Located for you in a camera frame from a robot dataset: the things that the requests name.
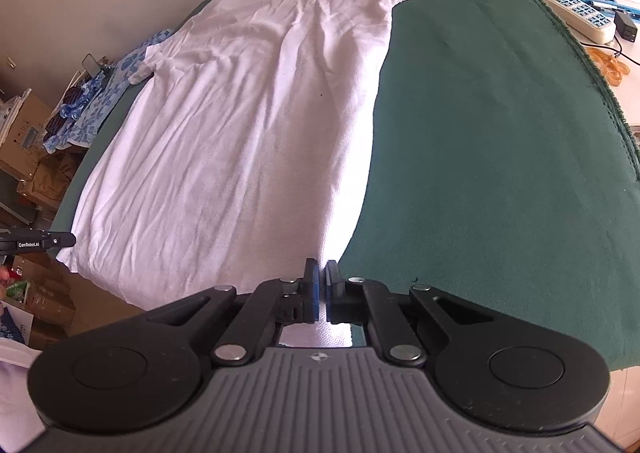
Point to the labelled cardboard box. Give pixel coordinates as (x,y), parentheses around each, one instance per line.
(27,128)

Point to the white shirt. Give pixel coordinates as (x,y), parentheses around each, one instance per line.
(225,133)

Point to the dark patterned cloth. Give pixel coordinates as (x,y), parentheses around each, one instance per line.
(62,118)

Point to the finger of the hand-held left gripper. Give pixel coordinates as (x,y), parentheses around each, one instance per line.
(45,240)

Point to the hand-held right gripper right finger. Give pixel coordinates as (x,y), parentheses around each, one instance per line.
(330,293)

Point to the low cardboard box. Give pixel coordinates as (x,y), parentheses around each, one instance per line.
(45,298)

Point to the white power strip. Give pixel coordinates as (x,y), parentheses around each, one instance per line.
(582,15)

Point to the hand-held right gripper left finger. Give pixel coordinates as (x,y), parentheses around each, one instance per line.
(312,293)

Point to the blue floral cloth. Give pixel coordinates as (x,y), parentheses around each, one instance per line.
(107,93)

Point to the orange plastic item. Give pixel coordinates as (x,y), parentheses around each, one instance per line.
(610,65)

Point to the green blanket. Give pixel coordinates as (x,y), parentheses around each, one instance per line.
(475,158)

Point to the person's white garment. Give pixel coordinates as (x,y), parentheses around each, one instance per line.
(17,383)

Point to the black power adapter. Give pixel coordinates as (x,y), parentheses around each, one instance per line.
(629,25)

